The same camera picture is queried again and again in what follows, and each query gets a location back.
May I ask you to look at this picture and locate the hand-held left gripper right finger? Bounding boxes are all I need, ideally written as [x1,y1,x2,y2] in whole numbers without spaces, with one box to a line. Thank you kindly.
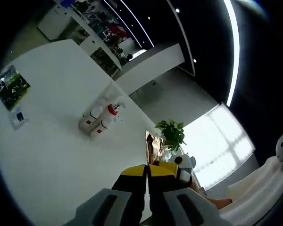
[147,162,232,226]

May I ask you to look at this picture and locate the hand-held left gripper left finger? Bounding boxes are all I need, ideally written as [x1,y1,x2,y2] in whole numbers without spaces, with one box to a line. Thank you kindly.
[63,164,148,226]

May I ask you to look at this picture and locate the red label white skincare tube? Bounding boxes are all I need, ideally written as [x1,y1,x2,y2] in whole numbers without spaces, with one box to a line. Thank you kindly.
[78,105,103,130]

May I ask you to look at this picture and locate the red collar skincare pump bottle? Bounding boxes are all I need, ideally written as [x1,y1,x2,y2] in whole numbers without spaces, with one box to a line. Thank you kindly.
[103,100,127,129]

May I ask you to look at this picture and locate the small clear packet blue print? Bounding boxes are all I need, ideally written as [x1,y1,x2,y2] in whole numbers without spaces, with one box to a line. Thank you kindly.
[9,105,30,130]

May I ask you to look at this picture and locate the green silver foil packet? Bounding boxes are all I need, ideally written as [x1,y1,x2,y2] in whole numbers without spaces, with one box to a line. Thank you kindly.
[0,65,31,111]

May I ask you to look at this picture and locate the potted green plant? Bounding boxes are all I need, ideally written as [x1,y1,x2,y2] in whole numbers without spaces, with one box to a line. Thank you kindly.
[155,119,187,153]

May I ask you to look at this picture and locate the person in white shirt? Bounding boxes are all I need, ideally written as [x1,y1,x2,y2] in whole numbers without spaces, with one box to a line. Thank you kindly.
[220,155,283,226]

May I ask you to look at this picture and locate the long ceiling light strip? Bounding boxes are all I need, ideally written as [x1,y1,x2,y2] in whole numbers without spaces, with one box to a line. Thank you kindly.
[223,0,241,107]

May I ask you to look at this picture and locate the long white counter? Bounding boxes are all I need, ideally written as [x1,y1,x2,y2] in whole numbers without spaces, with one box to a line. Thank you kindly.
[37,0,123,78]

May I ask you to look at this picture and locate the pink wall screen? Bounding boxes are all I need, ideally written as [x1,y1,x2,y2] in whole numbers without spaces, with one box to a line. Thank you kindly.
[108,23,128,38]

